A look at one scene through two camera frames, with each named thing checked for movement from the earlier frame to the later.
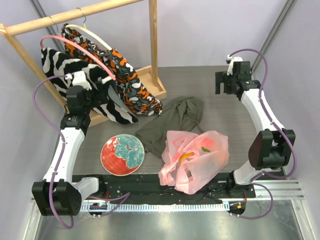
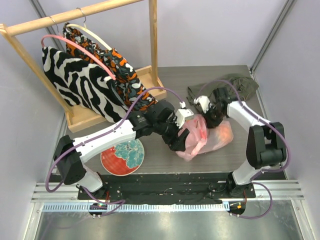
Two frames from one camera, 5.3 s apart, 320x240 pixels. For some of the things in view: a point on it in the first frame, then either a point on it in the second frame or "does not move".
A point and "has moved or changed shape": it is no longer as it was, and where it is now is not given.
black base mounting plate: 147,188 does not move
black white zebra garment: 57,66 does not move
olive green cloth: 181,114 has moved or changed shape
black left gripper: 99,99 to 175,142
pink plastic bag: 190,161 to 202,139
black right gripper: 219,82 to 213,116
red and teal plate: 122,154 does not move
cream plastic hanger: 84,28 does not move
